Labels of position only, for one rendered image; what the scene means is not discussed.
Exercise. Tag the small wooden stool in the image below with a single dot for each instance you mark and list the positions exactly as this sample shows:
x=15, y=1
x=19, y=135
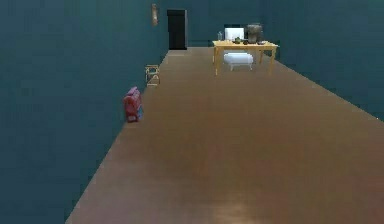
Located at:
x=152, y=75

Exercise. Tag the white chair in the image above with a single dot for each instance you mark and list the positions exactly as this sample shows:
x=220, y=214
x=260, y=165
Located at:
x=237, y=58

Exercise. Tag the clear glass bottle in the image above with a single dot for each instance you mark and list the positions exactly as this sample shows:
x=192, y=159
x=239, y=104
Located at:
x=220, y=36

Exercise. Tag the black doorway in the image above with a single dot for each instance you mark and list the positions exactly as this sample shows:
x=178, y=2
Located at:
x=177, y=29

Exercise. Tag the small green plant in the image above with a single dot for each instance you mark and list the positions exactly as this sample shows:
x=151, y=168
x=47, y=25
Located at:
x=237, y=40

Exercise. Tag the yellow wooden table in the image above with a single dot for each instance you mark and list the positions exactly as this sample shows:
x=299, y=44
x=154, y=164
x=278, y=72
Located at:
x=245, y=45

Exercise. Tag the dark small bowl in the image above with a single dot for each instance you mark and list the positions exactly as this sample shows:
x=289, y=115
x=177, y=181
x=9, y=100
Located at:
x=261, y=42

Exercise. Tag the grey brown pot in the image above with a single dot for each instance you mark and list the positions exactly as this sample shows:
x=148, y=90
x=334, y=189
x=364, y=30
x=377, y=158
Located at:
x=254, y=32

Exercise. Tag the framed wall picture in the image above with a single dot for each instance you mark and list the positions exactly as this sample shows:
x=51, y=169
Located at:
x=154, y=14

